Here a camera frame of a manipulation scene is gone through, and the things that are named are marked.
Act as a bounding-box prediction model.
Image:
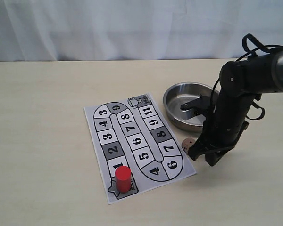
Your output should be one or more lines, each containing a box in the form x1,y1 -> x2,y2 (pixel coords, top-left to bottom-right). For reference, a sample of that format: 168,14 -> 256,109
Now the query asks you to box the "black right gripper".
188,110 -> 248,166

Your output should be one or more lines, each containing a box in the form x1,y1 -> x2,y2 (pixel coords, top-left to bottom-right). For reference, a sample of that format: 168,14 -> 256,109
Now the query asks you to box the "wooden die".
182,137 -> 195,153

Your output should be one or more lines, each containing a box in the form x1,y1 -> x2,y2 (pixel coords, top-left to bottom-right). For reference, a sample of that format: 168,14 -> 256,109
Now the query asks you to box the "red cylinder game piece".
115,166 -> 131,193

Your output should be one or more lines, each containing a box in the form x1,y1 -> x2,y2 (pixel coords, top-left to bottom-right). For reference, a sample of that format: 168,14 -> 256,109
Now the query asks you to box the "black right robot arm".
188,48 -> 283,166

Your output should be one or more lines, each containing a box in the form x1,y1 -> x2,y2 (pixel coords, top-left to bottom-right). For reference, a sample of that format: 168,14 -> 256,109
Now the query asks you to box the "round steel bowl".
163,82 -> 212,133

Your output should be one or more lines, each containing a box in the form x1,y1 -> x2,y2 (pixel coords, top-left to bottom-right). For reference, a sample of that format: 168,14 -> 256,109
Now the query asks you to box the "printed number game board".
84,93 -> 196,204

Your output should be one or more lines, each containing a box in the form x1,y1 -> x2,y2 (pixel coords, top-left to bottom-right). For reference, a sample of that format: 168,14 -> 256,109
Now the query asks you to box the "white backdrop curtain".
0,0 -> 283,61

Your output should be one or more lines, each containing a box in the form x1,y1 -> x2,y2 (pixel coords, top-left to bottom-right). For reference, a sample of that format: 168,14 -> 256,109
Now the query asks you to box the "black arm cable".
211,33 -> 283,121

